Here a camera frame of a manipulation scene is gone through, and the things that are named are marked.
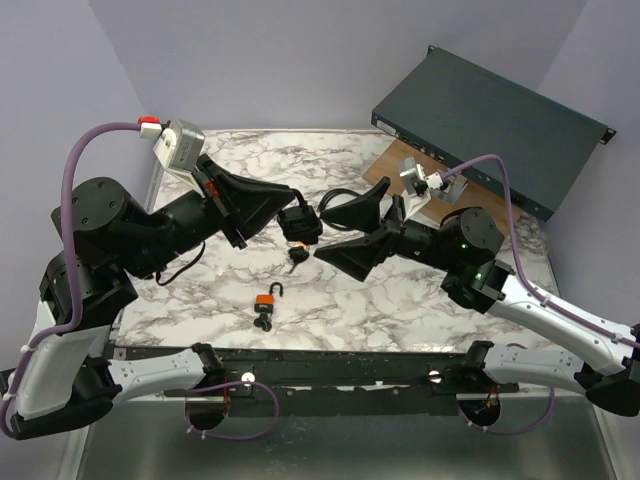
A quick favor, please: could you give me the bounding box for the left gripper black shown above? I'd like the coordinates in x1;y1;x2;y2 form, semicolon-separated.
122;153;297;279

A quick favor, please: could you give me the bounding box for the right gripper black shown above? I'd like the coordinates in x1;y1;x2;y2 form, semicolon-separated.
314;177;457;281

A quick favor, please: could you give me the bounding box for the black padlock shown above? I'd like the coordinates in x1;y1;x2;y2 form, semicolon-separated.
277;189;323;245

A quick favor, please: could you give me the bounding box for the black padlock key bunch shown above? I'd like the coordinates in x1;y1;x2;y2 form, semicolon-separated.
288;243;310;274

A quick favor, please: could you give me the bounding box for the orange padlock with keys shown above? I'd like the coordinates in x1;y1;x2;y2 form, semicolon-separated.
254;282;283;332

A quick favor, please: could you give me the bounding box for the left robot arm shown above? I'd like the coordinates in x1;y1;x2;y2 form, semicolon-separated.
1;156;300;440

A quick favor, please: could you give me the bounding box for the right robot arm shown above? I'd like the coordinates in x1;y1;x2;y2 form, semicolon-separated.
315;178;639;417

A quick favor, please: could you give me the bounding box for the wooden board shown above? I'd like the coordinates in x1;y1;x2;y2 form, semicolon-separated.
363;140;509;237

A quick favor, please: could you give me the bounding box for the black coiled cable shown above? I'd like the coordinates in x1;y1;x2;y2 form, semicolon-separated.
317;187;362;232

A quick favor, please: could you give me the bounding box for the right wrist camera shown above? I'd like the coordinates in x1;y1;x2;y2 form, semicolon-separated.
399;157;448;219

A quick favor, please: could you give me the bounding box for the small grey stand camera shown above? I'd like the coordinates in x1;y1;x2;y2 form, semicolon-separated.
433;174;468;205

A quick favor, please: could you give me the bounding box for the dark teal network switch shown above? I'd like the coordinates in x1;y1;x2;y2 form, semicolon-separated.
371;47;616;221

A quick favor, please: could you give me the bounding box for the black mounting rail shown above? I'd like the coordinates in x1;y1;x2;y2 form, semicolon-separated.
109;344;521;417

